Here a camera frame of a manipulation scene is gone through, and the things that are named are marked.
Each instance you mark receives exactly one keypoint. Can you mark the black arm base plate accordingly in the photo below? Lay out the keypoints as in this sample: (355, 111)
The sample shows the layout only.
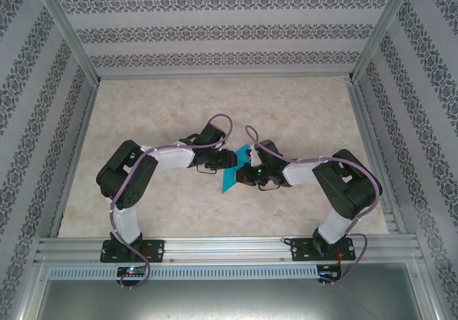
(157, 248)
(298, 250)

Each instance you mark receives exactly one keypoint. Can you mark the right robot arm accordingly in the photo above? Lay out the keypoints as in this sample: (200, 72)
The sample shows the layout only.
(347, 187)

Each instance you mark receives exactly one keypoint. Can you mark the blue paper sheet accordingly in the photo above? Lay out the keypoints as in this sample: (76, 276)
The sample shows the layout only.
(229, 182)

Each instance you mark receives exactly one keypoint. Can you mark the long aluminium base rail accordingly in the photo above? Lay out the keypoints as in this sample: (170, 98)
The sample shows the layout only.
(229, 248)

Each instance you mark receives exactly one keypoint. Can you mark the aluminium frame post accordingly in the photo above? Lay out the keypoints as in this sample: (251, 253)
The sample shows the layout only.
(68, 30)
(378, 30)

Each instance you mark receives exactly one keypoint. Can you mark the grey metal panel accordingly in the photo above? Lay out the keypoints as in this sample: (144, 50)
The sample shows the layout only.
(229, 302)

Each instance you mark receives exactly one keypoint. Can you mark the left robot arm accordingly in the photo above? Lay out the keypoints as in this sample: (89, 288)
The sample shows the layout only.
(125, 177)

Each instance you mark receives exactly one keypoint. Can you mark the aluminium table side rail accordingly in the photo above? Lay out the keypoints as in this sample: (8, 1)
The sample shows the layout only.
(364, 119)
(77, 155)

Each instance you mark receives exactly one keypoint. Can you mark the controller board green light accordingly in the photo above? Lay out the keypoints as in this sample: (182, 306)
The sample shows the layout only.
(132, 271)

